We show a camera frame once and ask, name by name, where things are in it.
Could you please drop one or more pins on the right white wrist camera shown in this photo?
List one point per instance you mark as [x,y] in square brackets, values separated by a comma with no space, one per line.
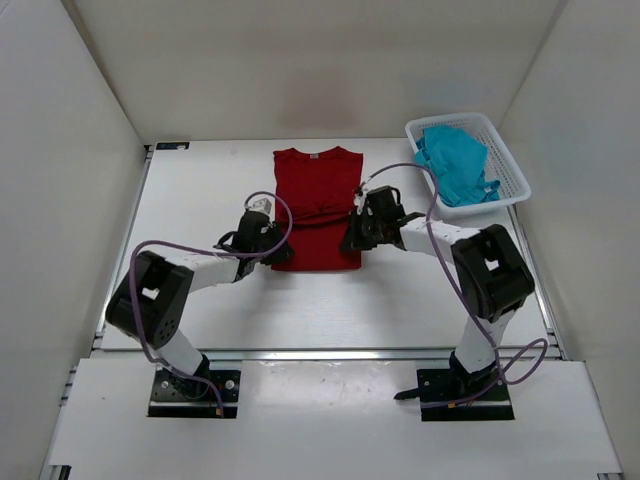
[360,195]

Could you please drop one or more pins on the red t shirt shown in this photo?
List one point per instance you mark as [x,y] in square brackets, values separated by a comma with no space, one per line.
[319,190]

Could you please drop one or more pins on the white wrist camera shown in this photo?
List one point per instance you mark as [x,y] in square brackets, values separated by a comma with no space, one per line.
[360,195]
[260,205]

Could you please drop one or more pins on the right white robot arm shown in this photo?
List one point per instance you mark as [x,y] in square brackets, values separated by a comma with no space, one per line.
[492,278]

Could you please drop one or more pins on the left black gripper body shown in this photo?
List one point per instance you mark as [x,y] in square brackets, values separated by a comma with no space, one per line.
[271,237]

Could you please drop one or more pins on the white plastic basket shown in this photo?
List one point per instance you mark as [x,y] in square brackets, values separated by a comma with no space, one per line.
[500,164]

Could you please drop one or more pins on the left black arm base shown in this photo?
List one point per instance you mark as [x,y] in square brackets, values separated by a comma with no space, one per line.
[174,397]

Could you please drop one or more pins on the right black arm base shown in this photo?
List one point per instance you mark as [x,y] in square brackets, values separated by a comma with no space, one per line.
[454,395]

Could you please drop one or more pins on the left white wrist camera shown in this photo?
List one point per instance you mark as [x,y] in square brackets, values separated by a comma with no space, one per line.
[260,205]

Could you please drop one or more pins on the black table label sticker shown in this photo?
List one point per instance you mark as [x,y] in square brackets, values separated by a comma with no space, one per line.
[172,146]

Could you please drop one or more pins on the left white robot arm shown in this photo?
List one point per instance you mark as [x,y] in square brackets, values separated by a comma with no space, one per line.
[149,303]

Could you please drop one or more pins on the blue t shirt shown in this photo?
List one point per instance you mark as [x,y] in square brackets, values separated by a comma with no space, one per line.
[458,162]

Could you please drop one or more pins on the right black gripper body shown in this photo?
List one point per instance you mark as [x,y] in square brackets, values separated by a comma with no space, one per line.
[373,225]

